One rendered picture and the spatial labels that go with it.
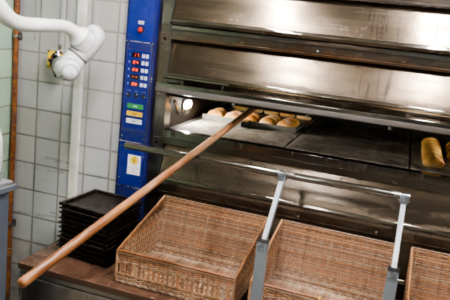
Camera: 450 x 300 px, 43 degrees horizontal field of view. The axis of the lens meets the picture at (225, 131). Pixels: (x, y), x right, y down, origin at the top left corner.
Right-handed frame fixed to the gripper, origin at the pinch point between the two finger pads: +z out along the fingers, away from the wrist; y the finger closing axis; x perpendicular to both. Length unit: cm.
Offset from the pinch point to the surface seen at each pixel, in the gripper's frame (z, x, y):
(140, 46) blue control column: -23.9, 37.0, -12.1
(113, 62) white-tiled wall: -10.4, 28.2, -2.0
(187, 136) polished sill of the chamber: -42, 59, 29
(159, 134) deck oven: -31, 48, 31
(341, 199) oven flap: -98, 113, 46
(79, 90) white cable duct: 0.8, 14.5, 14.8
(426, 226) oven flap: -126, 139, 50
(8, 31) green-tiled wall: 28.2, -17.7, -10.8
